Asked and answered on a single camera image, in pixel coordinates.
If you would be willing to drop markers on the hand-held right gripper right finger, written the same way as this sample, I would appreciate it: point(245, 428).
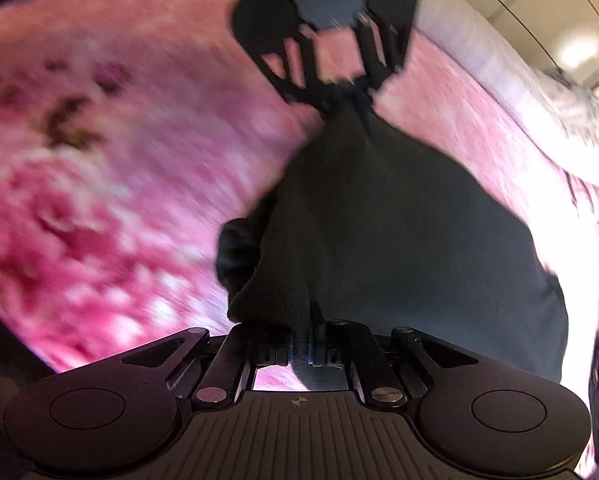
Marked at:
point(324, 352)

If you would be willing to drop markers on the dark green sweatshirt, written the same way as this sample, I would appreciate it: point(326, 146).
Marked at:
point(379, 235)

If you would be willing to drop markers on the white ribbed quilt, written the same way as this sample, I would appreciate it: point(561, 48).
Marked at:
point(579, 125)

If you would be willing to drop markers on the pink floral blanket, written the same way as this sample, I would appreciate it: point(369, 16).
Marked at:
point(104, 185)

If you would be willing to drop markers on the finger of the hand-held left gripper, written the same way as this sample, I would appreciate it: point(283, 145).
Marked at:
point(287, 92)
point(379, 60)

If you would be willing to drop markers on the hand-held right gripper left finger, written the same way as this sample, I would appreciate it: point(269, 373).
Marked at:
point(274, 350)

